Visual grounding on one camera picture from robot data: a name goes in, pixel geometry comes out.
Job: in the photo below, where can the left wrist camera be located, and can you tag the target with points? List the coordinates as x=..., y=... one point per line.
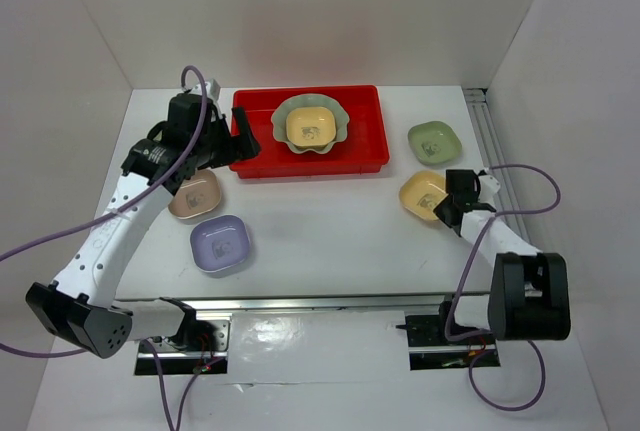
x=210, y=88

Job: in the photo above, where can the yellow square plate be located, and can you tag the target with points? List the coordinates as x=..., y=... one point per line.
x=422, y=193
x=310, y=127

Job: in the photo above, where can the green square plate right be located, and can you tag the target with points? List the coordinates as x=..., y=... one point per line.
x=434, y=143

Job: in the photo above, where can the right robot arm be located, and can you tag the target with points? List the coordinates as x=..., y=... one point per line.
x=528, y=298

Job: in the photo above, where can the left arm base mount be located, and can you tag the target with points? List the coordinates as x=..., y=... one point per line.
x=208, y=353

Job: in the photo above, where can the red plastic bin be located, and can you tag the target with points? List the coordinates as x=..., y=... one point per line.
x=365, y=149

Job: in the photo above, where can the purple square plate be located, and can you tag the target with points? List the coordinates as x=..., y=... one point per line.
x=220, y=243

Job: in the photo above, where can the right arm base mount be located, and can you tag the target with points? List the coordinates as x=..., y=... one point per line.
x=429, y=350

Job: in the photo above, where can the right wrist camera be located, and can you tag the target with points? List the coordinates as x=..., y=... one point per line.
x=487, y=186

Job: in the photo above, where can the pink square plate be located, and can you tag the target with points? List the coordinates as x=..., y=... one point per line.
x=196, y=196

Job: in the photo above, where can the right aluminium rail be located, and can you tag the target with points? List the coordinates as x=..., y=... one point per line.
x=490, y=148

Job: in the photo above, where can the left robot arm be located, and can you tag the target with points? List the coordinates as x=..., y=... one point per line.
x=79, y=304

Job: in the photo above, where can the front aluminium rail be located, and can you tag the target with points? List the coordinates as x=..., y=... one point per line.
x=408, y=303

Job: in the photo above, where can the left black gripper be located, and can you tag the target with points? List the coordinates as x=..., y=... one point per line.
x=244, y=143

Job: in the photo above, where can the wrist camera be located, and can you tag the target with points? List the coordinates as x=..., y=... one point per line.
x=487, y=186
x=210, y=88

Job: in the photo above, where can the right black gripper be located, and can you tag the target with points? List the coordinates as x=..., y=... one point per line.
x=439, y=211

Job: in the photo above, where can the aluminium rail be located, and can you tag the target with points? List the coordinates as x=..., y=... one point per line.
x=408, y=303
x=490, y=148

